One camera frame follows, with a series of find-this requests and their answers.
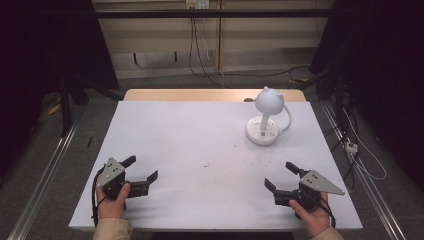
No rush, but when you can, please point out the left hand-held gripper black cable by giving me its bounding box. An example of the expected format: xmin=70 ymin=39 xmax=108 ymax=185
xmin=91 ymin=166 xmax=109 ymax=228

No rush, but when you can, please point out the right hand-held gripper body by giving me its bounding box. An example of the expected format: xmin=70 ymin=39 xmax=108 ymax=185
xmin=273 ymin=169 xmax=346 ymax=213

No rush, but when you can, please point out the wooden table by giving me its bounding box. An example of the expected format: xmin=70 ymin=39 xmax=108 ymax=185
xmin=123 ymin=88 xmax=307 ymax=103

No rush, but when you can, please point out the white wall socket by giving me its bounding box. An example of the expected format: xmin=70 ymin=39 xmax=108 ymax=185
xmin=185 ymin=0 xmax=211 ymax=10

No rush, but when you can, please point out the right hand-held gripper black cable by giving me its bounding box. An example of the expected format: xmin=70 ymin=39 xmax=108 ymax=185
xmin=309 ymin=191 xmax=337 ymax=229

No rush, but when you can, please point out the dark curtain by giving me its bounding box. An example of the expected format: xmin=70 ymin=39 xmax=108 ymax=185
xmin=0 ymin=0 xmax=120 ymax=188
xmin=308 ymin=0 xmax=424 ymax=183

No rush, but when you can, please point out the aluminium floor rail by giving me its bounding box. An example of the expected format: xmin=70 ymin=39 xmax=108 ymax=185
xmin=7 ymin=116 xmax=84 ymax=240
xmin=320 ymin=100 xmax=407 ymax=240

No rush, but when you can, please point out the white cat-ear desk lamp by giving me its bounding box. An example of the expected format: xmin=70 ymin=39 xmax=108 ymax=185
xmin=245 ymin=85 xmax=293 ymax=147

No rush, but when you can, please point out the person's right hand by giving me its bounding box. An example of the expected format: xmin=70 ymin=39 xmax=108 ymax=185
xmin=288 ymin=192 xmax=331 ymax=239

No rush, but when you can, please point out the person's left hand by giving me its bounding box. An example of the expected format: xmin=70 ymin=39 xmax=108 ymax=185
xmin=95 ymin=182 xmax=132 ymax=220

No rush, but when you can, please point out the thin white looped cable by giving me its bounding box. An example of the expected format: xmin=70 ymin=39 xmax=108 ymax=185
xmin=342 ymin=108 xmax=388 ymax=182

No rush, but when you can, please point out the black horizontal bar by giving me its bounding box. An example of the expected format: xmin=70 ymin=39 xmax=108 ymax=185
xmin=94 ymin=8 xmax=335 ymax=19

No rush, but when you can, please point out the hanging white cable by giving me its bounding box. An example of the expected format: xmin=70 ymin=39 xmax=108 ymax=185
xmin=201 ymin=17 xmax=226 ymax=88

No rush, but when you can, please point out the white table cover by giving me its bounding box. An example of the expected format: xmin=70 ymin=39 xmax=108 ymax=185
xmin=68 ymin=100 xmax=364 ymax=232

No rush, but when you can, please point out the hand-held gripper black cable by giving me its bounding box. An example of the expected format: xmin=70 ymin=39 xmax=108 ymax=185
xmin=309 ymin=191 xmax=337 ymax=229
xmin=91 ymin=166 xmax=109 ymax=228

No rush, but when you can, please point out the white power strip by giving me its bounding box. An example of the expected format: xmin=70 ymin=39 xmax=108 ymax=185
xmin=344 ymin=140 xmax=359 ymax=156

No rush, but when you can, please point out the hanging black cable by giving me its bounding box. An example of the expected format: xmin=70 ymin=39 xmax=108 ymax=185
xmin=188 ymin=17 xmax=231 ymax=89

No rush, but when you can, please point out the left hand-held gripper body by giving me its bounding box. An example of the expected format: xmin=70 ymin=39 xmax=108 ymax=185
xmin=97 ymin=157 xmax=150 ymax=201

